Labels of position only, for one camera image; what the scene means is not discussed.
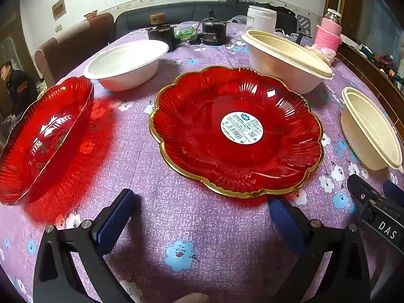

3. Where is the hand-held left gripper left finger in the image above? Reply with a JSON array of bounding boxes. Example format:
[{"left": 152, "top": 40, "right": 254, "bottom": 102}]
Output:
[{"left": 33, "top": 189, "right": 142, "bottom": 303}]

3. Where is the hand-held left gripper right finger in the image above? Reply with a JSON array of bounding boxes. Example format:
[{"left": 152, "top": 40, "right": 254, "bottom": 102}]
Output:
[{"left": 268, "top": 197, "right": 371, "bottom": 303}]

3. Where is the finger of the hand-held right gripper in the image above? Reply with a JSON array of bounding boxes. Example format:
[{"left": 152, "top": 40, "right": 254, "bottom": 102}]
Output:
[
  {"left": 346, "top": 174, "right": 404, "bottom": 242},
  {"left": 383, "top": 180, "right": 404, "bottom": 201}
]

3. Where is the cream ribbed bowl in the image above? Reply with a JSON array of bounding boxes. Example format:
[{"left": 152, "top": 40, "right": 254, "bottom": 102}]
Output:
[{"left": 340, "top": 87, "right": 404, "bottom": 173}]

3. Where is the red ribbed deep plate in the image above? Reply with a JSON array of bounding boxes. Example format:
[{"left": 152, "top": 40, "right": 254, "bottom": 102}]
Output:
[{"left": 0, "top": 76, "right": 94, "bottom": 206}]

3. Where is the red flower-shaped glass plate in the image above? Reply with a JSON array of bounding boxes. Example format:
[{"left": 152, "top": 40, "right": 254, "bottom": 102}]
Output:
[{"left": 149, "top": 66, "right": 324, "bottom": 199}]

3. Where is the white paper bowl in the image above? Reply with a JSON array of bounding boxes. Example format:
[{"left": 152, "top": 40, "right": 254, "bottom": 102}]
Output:
[{"left": 83, "top": 40, "right": 170, "bottom": 91}]

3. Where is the purple floral tablecloth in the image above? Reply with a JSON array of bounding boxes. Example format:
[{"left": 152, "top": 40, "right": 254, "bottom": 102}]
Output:
[{"left": 0, "top": 22, "right": 404, "bottom": 303}]

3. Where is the wooden sideboard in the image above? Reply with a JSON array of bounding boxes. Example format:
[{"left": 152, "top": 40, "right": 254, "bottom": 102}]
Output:
[{"left": 338, "top": 35, "right": 404, "bottom": 108}]

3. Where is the cream smooth bowl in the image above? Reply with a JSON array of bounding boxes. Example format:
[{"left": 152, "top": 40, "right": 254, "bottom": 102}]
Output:
[{"left": 241, "top": 30, "right": 334, "bottom": 94}]

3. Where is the pink thermos bottle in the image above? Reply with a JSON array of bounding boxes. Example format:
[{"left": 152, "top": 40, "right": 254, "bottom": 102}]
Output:
[{"left": 316, "top": 8, "right": 343, "bottom": 49}]

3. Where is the brown armchair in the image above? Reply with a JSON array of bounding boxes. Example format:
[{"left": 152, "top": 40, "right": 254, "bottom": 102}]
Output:
[{"left": 34, "top": 13, "right": 115, "bottom": 87}]

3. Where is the green plastic bag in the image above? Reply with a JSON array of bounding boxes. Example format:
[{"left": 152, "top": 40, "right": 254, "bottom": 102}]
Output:
[{"left": 175, "top": 27, "right": 196, "bottom": 40}]

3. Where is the black round device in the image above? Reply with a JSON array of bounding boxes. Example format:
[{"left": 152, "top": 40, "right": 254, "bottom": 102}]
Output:
[{"left": 202, "top": 20, "right": 227, "bottom": 46}]

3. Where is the white plastic jar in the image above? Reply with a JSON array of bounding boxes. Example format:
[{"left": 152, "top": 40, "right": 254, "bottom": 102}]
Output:
[{"left": 247, "top": 5, "right": 277, "bottom": 32}]

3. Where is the black leather sofa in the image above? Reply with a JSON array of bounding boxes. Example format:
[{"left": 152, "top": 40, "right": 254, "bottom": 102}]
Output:
[{"left": 115, "top": 2, "right": 297, "bottom": 38}]

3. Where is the wall plaque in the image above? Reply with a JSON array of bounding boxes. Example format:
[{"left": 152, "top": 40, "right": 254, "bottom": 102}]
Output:
[{"left": 51, "top": 0, "right": 66, "bottom": 21}]

